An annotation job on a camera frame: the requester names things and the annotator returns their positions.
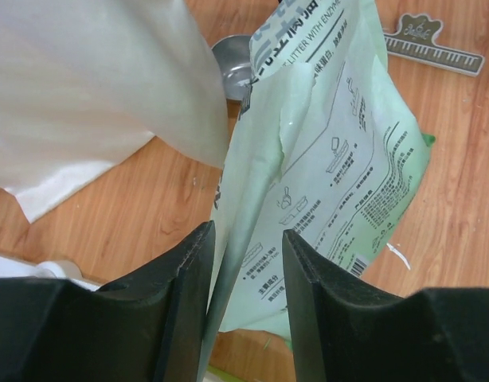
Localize white clothes rack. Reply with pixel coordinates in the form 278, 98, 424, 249
0, 254, 101, 291

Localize cream cloth bag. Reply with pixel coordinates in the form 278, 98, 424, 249
0, 1, 229, 222

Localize grey metal scoop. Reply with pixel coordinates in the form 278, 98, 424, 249
212, 34, 252, 102

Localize green cat litter bag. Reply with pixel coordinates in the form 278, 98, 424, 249
201, 1, 430, 367

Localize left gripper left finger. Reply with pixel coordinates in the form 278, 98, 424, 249
0, 221, 215, 381

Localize piano pattern bag clip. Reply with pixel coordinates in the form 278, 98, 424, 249
383, 13, 485, 77

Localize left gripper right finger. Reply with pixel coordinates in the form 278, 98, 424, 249
282, 230, 489, 381

